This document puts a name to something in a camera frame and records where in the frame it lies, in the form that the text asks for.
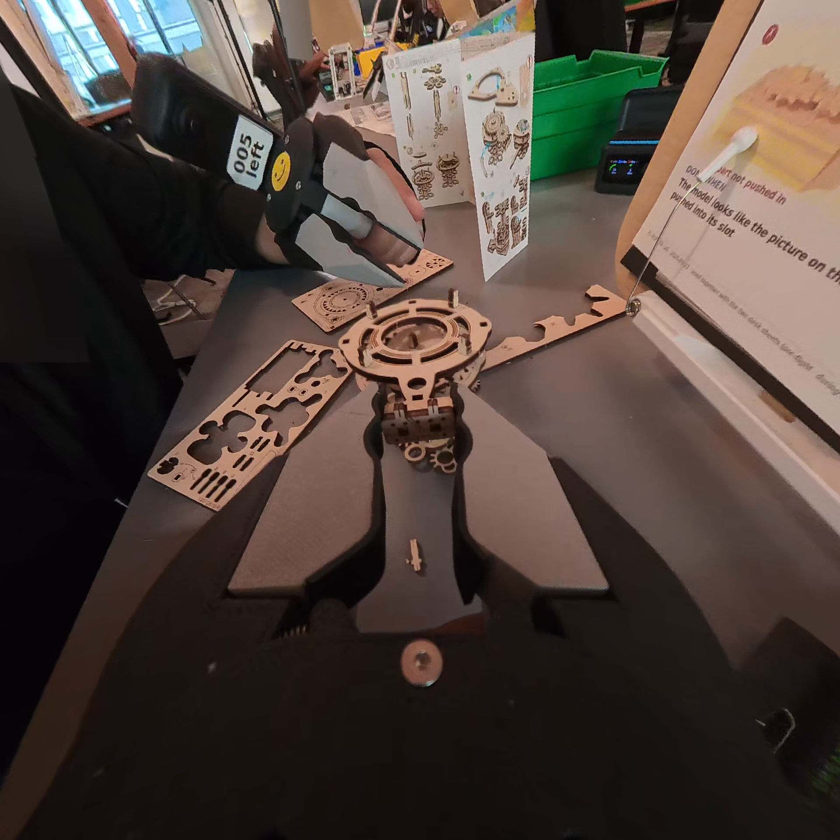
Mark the wooden sheet with round pattern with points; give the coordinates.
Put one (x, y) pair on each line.
(341, 302)

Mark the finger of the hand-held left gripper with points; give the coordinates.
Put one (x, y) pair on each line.
(367, 190)
(334, 253)

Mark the person's dark clothing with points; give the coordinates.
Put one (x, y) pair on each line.
(65, 459)

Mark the round wooden model assembly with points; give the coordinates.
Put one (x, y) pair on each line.
(413, 341)

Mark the wooden sheet with cutouts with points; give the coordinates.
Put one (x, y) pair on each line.
(262, 420)

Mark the person's left forearm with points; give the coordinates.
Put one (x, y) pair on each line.
(164, 210)

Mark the black device with display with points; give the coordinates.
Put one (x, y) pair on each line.
(630, 144)

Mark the green plastic bin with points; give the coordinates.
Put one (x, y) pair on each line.
(577, 118)

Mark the folded paper instruction leaflet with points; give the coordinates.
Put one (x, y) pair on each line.
(459, 131)

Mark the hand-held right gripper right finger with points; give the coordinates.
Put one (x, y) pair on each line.
(525, 518)

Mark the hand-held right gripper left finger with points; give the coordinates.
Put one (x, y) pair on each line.
(308, 512)

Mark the wavy wooden frame strip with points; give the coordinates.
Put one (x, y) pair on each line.
(558, 325)

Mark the person's left hand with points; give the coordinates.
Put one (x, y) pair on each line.
(397, 252)

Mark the small wooden peg piece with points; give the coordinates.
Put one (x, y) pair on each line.
(415, 556)

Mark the instruction board with wooden stand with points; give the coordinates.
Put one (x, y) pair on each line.
(754, 249)

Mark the dark box with green light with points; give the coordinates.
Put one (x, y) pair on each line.
(807, 722)

